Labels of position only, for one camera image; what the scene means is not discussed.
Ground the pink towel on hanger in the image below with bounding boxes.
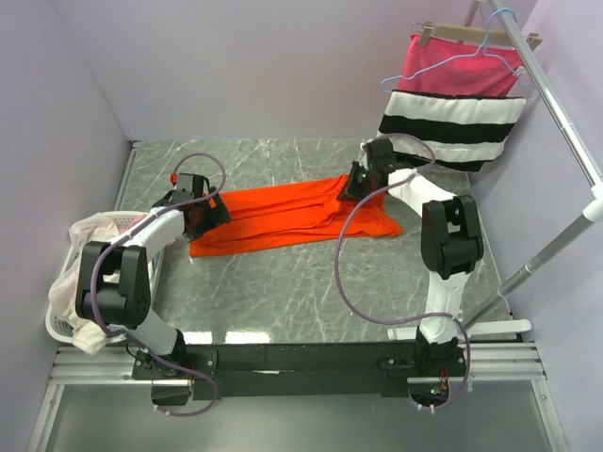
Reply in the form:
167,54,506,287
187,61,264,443
398,34,523,97

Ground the cream and pink clothes pile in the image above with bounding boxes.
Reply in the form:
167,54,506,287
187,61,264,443
48,211,178,356

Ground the black white striped cloth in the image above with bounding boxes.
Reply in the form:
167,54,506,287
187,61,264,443
377,90,527,172

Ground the black base beam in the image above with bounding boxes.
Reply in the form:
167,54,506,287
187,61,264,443
131,342,472,406

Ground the aluminium rail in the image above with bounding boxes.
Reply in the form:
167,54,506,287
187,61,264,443
49,343,546,386

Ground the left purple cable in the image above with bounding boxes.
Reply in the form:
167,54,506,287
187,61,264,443
87,153,227,419

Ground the silver clothes rack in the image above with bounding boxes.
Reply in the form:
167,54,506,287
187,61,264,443
360,0,603,341

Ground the orange t-shirt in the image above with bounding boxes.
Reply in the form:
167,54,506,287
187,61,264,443
188,174,402,257

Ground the wooden clip hanger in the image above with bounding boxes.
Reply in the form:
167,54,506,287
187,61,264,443
411,21,513,47

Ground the purple cable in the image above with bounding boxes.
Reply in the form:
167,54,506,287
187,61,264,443
333,133,472,414
87,153,227,419

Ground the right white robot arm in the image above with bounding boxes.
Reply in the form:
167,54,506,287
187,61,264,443
335,134,484,376

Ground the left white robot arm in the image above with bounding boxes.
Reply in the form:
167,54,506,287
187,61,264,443
74,173,231,379

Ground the blue wire hanger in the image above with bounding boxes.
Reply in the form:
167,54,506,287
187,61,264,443
380,8,525,97

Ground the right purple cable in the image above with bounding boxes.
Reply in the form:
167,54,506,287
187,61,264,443
333,133,472,414

